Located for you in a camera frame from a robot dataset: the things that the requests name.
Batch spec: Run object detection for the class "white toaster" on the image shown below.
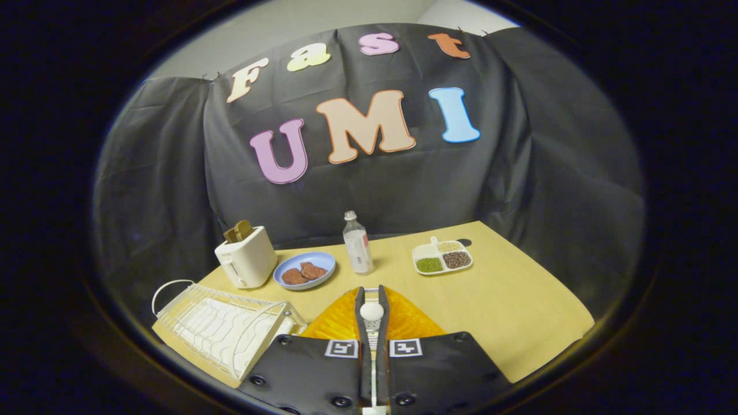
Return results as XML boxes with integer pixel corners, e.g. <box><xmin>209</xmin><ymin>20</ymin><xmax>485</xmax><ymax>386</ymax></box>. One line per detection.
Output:
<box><xmin>214</xmin><ymin>225</ymin><xmax>278</xmax><ymax>289</ymax></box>

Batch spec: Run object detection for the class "white spoon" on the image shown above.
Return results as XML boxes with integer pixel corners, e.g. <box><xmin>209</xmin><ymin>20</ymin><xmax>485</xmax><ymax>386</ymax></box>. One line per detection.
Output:
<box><xmin>360</xmin><ymin>287</ymin><xmax>387</xmax><ymax>415</ymax></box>

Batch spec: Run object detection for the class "white divided tray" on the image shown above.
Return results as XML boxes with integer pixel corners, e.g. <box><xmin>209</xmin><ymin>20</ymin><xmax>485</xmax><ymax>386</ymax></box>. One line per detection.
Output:
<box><xmin>412</xmin><ymin>236</ymin><xmax>475</xmax><ymax>276</ymax></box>

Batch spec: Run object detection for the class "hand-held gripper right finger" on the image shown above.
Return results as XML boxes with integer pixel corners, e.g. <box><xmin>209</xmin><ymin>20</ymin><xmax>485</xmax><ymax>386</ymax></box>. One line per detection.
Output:
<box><xmin>374</xmin><ymin>286</ymin><xmax>513</xmax><ymax>415</ymax></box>

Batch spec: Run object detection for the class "clear plastic bottle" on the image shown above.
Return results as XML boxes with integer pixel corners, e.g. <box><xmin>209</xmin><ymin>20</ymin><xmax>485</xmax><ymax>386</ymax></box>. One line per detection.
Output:
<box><xmin>342</xmin><ymin>210</ymin><xmax>375</xmax><ymax>274</ymax></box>

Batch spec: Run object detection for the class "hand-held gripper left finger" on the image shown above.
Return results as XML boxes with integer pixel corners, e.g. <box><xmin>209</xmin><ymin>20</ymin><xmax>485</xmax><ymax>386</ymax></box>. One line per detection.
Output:
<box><xmin>238</xmin><ymin>286</ymin><xmax>374</xmax><ymax>415</ymax></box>

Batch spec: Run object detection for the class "white wire dish rack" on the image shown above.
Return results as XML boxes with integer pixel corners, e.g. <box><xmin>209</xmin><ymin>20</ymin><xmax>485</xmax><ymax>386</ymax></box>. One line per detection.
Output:
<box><xmin>151</xmin><ymin>279</ymin><xmax>309</xmax><ymax>383</ymax></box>

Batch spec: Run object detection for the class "brown toast slice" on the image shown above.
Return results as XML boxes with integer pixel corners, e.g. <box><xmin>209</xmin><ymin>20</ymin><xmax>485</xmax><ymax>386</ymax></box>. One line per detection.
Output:
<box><xmin>223</xmin><ymin>220</ymin><xmax>255</xmax><ymax>244</ymax></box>

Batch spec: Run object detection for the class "blue plate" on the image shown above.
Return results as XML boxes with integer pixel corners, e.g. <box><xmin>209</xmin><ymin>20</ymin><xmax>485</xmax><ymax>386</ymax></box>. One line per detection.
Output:
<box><xmin>273</xmin><ymin>251</ymin><xmax>337</xmax><ymax>291</ymax></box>

